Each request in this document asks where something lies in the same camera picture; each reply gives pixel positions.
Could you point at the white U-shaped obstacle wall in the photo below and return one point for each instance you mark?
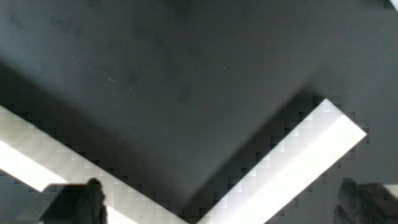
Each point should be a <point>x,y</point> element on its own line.
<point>43,163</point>

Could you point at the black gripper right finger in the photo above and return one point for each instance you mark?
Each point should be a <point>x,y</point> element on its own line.
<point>367,203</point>

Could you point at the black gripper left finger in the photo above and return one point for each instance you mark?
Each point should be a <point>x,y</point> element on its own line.
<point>75,204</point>

